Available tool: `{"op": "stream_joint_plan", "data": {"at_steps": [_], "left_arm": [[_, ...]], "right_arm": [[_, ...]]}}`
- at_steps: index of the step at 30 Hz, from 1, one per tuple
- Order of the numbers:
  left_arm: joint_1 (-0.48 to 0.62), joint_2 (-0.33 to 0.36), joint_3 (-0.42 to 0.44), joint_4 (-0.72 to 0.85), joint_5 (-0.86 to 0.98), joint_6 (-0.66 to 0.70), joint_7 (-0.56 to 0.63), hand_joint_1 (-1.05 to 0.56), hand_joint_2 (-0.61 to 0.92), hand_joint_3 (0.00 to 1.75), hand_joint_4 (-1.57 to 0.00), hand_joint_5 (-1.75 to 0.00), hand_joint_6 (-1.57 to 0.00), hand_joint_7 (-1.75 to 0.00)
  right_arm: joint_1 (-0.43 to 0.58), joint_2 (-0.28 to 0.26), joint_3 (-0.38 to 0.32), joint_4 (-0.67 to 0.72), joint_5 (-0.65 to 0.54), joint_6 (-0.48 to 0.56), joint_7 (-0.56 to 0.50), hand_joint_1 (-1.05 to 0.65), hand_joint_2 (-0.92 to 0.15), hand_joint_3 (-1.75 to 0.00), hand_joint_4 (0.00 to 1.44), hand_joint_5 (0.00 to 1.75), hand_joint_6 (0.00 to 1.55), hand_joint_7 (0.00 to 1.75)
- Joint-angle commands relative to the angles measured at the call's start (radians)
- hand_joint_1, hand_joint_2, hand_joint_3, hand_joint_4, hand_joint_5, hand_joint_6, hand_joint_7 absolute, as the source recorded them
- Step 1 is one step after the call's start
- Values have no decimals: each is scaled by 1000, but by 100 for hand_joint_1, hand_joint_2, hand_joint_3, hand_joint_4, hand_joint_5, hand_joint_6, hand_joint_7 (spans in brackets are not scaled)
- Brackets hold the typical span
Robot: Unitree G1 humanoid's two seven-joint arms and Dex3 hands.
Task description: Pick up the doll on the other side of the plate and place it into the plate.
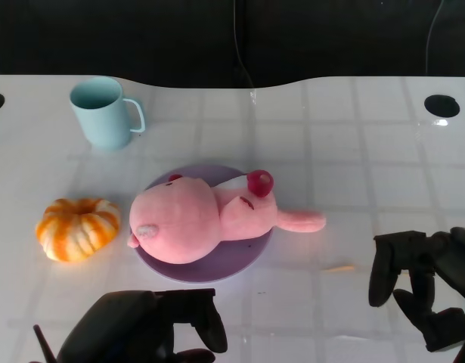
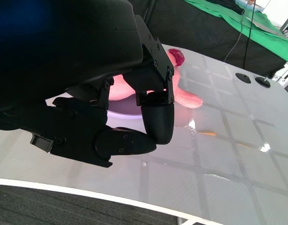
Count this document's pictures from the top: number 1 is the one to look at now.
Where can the pink plush doll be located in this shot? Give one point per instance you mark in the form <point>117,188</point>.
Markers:
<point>183,219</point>

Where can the black backdrop cloth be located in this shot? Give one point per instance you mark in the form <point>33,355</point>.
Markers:
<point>141,38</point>

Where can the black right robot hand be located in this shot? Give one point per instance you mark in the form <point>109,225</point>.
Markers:
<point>451,257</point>

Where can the lavender plate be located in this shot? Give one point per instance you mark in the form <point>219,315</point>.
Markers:
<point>202,270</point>

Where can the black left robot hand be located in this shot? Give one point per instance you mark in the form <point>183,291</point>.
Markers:
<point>122,325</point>

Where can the orange white pumpkin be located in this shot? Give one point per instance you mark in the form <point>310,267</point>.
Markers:
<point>77,230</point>

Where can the mint green mug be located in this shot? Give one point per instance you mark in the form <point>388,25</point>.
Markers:
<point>103,121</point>

